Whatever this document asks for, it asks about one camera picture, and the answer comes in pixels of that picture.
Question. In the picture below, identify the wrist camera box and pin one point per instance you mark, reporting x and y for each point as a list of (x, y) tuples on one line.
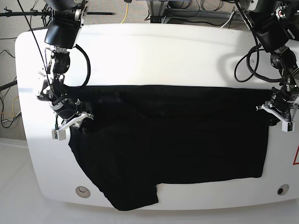
[(288, 126), (58, 134)]

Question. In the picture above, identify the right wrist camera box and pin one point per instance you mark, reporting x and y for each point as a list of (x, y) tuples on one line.
[(58, 134)]

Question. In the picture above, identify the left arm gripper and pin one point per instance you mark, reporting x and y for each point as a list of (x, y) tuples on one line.
[(279, 106)]

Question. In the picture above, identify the right table grommet hole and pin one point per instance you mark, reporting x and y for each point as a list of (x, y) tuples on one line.
[(282, 190)]

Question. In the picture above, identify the table grommet hole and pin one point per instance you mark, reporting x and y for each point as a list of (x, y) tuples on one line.
[(83, 192), (282, 190)]

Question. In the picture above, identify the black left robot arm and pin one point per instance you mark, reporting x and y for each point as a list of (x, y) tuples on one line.
[(273, 23)]

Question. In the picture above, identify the grey aluminium frame post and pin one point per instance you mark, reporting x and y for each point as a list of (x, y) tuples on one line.
[(156, 9)]

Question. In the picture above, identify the black tripod bar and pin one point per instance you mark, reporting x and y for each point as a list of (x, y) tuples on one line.
[(37, 13)]

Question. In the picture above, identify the red triangle warning sticker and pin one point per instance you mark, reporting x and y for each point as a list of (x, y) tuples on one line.
[(296, 158)]

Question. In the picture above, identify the left table grommet hole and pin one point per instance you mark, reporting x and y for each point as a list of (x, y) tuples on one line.
[(83, 192)]

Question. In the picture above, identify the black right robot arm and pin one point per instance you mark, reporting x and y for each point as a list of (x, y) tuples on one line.
[(67, 20)]

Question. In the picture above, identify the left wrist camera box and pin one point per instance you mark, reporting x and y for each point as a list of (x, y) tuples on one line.
[(288, 126)]

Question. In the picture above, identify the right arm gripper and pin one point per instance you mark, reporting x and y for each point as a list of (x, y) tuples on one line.
[(68, 109)]

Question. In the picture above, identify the black T-shirt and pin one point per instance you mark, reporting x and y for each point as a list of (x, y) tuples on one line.
[(150, 135)]

